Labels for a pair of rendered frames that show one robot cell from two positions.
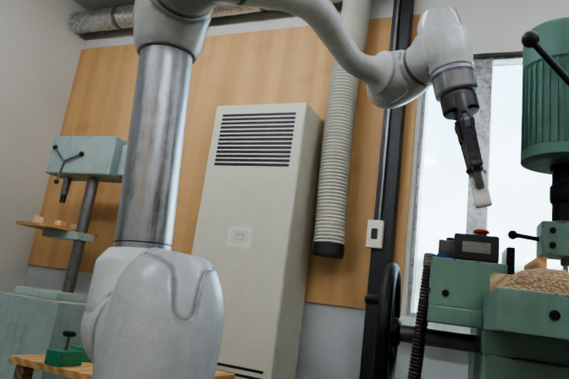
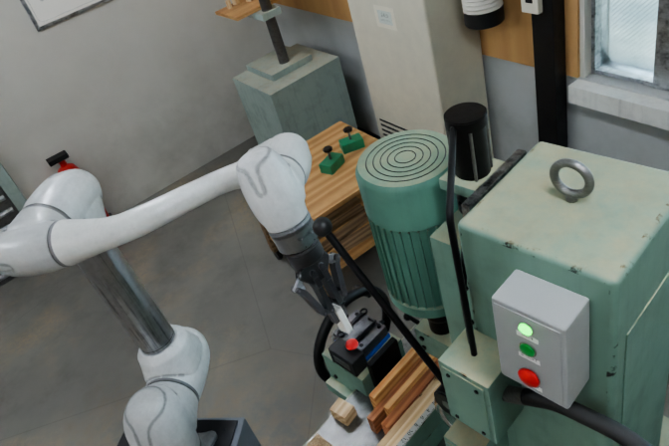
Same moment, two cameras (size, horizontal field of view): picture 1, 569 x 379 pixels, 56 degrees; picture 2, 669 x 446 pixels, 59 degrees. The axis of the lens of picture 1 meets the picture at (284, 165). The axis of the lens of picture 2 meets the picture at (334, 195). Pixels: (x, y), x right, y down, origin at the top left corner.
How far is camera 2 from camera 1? 1.61 m
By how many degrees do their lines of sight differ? 61
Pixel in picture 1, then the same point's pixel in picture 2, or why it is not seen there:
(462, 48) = (273, 222)
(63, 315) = (279, 101)
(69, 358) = not seen: hidden behind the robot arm
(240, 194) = not seen: outside the picture
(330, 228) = not seen: outside the picture
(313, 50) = not seen: outside the picture
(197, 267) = (144, 425)
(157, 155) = (121, 315)
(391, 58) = not seen: hidden behind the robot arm
